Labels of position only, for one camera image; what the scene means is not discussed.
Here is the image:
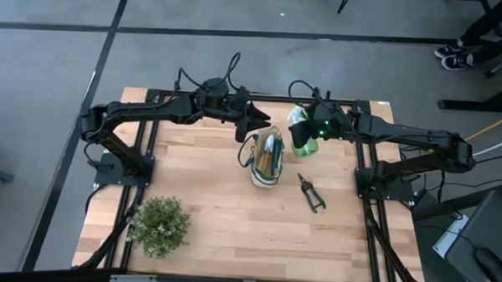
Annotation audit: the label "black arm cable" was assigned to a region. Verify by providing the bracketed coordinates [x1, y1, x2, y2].
[286, 79, 322, 110]
[175, 49, 243, 101]

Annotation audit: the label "wooden handled garden trowel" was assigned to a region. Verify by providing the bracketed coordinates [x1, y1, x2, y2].
[264, 135, 276, 159]

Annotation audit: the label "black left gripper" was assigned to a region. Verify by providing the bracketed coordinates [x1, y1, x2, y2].
[194, 76, 274, 145]

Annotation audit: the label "black desk foot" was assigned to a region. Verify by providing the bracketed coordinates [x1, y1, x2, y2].
[437, 74, 502, 114]

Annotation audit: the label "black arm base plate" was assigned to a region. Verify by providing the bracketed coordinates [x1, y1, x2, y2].
[93, 151, 156, 188]
[354, 166, 417, 203]

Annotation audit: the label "cream and green gardening bag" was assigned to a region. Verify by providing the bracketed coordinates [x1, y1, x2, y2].
[237, 124, 287, 190]

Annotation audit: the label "small green potted plant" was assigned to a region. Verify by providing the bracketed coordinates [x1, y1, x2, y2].
[125, 193, 193, 261]

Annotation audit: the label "white paper sheet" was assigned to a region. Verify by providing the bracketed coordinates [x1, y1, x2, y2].
[431, 213, 470, 261]

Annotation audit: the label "black computer mouse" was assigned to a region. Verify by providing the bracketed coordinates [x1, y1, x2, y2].
[473, 246, 502, 282]

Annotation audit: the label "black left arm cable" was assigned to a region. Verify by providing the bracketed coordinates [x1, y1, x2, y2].
[175, 49, 243, 101]

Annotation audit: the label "dark grey laptop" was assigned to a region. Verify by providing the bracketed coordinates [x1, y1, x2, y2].
[443, 187, 502, 282]

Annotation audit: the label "green handled pruning shears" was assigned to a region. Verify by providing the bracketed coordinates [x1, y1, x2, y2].
[295, 172, 329, 215]

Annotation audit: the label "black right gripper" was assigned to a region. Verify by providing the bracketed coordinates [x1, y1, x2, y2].
[289, 99, 359, 151]

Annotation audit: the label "white cable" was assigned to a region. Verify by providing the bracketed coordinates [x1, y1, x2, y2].
[471, 131, 502, 158]

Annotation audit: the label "person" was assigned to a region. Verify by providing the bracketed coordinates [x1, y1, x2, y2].
[433, 0, 502, 74]

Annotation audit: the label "black aluminium table frame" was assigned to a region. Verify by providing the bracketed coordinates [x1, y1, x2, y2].
[73, 84, 432, 282]

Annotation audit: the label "black office chair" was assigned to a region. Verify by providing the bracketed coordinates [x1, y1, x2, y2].
[325, 0, 354, 16]

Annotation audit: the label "yellow cable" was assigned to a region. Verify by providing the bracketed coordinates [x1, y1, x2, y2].
[465, 107, 502, 143]

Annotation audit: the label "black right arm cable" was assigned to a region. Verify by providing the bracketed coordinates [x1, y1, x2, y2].
[286, 79, 322, 110]

